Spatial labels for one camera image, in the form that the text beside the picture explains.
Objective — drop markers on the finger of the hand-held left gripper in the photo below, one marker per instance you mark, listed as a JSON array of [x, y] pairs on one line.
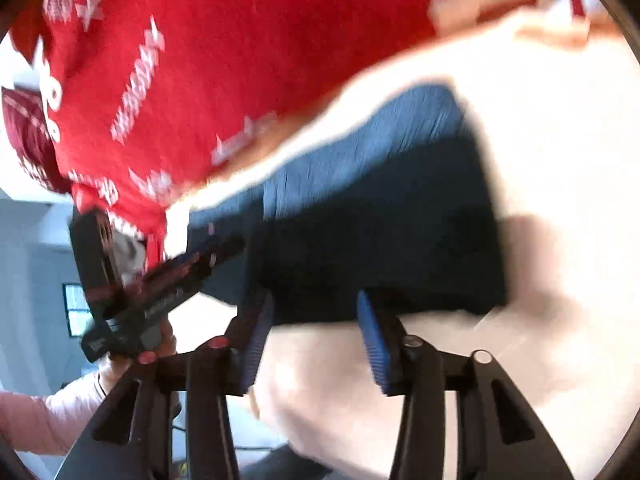
[[200, 265]]

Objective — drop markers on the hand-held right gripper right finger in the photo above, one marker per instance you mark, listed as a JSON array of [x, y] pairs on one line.
[[372, 345]]

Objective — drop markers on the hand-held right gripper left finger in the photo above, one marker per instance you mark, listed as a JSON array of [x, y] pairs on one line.
[[260, 340]]

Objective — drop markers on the black pants with blue trim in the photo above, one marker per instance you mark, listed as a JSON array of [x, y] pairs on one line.
[[375, 220]]

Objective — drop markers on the person's left forearm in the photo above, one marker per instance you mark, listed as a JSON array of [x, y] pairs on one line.
[[45, 415]]

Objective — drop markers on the person's left hand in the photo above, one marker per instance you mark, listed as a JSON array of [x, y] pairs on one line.
[[114, 371]]

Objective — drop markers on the dark framed window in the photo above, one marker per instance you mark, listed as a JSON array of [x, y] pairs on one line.
[[77, 310]]

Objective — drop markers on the person's left leg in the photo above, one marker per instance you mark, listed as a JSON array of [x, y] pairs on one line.
[[280, 465]]

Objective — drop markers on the dark red pillow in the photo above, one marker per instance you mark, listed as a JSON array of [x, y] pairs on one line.
[[30, 135]]

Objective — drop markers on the red printed blanket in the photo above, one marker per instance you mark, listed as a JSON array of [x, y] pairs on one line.
[[225, 60]]

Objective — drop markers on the cream bed sheet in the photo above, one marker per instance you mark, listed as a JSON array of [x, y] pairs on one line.
[[550, 210]]

